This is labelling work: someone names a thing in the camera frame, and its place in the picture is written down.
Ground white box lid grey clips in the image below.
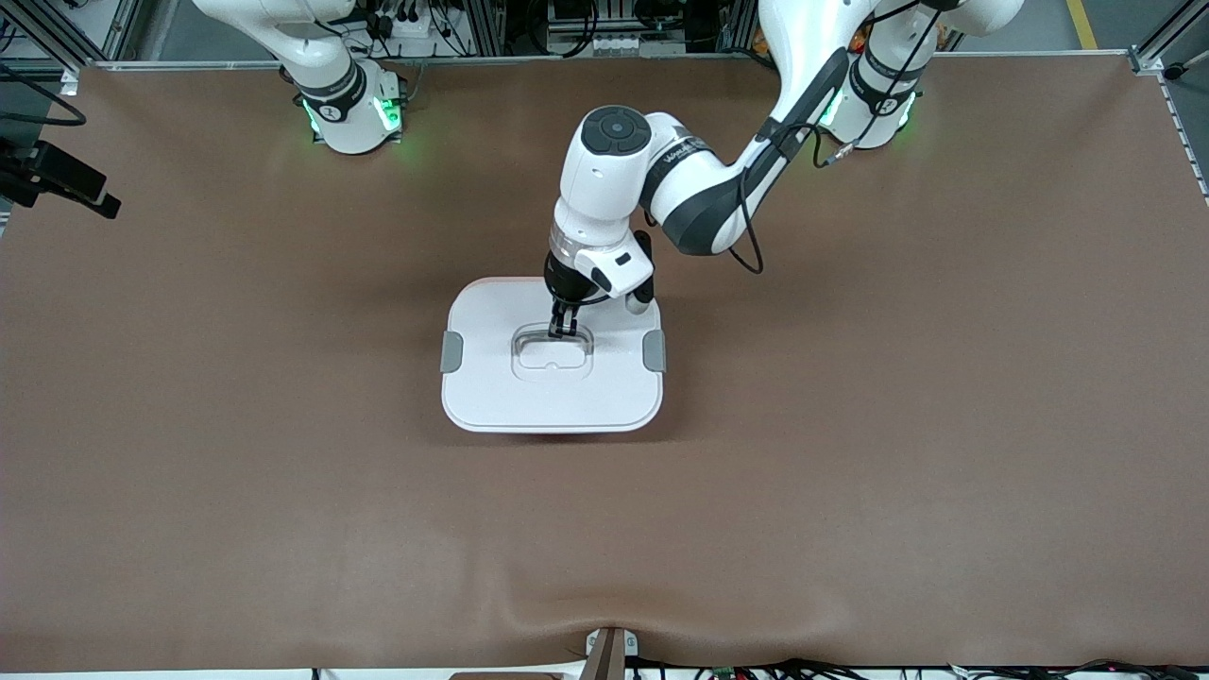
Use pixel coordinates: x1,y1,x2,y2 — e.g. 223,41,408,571
440,279,667,434

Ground grey bracket with brown post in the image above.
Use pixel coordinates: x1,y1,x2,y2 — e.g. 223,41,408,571
584,626,639,680

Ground white power strip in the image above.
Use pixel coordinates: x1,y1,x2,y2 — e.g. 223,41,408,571
373,8,445,43

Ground aluminium table edge rail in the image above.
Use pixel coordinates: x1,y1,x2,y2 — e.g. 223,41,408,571
94,53,1134,70

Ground brown table mat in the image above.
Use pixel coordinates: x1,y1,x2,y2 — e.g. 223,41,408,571
0,54,1209,673

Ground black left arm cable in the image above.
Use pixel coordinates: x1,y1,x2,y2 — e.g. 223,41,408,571
737,57,856,277

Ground aluminium frame strut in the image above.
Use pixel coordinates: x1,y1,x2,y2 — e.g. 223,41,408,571
468,0,508,55
718,0,758,53
1129,0,1209,72
99,0,147,62

